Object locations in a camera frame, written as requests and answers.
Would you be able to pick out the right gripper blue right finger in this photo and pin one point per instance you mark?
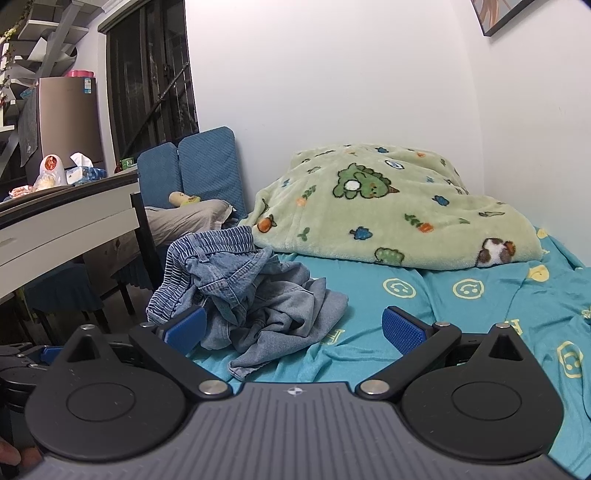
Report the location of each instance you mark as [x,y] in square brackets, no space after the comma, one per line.
[423,348]

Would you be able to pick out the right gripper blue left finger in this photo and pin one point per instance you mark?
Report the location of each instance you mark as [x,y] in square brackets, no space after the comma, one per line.
[165,347]

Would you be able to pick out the blue denim jeans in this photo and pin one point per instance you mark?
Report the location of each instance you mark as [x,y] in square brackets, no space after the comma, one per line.
[263,307]

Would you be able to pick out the person's left hand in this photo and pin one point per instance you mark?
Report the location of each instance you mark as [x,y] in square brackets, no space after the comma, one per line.
[25,458]

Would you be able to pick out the grey cloth on chair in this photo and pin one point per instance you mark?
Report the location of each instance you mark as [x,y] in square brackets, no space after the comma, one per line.
[168,225]

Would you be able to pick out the teal smiley bed sheet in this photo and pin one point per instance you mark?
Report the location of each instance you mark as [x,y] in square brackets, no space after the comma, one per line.
[546,302]

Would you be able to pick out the green cartoon fleece blanket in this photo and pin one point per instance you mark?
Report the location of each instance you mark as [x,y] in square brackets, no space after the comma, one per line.
[387,205]

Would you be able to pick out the yellow plush toy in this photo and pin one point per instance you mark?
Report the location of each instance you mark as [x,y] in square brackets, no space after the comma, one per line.
[178,199]

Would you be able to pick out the white desk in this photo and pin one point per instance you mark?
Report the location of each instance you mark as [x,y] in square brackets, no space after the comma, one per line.
[41,232]

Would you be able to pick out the blue folded cushion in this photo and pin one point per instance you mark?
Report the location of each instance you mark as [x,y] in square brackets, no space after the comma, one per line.
[204,165]

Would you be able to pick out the tissue box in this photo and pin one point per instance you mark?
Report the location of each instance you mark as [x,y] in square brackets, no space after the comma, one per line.
[83,170]

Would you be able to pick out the white red snack bag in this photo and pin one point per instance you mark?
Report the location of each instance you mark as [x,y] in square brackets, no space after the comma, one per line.
[51,173]

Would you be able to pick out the brown refrigerator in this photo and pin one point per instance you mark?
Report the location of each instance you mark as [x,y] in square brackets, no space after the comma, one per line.
[68,119]

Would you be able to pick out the dark window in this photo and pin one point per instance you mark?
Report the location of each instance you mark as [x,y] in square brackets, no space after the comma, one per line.
[148,78]

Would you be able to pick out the framed leaf picture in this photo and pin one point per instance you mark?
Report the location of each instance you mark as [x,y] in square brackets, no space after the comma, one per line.
[494,15]

